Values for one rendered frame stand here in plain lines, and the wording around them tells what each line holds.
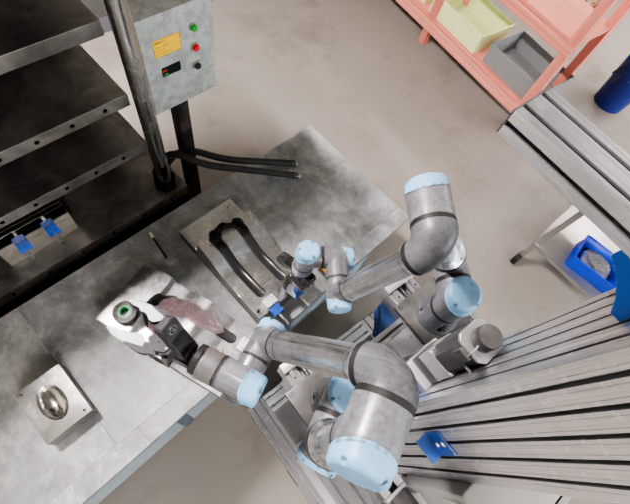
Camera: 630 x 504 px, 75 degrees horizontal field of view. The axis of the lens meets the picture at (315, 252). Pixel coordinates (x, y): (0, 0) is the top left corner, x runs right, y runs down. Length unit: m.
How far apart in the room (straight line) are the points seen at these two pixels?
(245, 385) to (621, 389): 0.65
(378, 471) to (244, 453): 1.69
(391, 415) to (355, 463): 0.10
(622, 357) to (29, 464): 1.60
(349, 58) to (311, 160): 2.03
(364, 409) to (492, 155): 3.17
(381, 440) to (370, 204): 1.40
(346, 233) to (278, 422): 0.98
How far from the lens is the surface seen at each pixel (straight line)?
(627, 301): 0.71
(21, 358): 1.79
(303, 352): 0.92
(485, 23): 4.49
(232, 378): 0.92
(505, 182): 3.62
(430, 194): 1.05
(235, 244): 1.64
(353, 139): 3.31
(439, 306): 1.42
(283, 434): 2.19
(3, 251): 1.86
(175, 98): 1.84
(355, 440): 0.74
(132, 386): 1.65
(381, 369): 0.77
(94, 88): 1.65
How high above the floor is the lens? 2.39
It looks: 62 degrees down
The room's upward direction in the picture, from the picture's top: 21 degrees clockwise
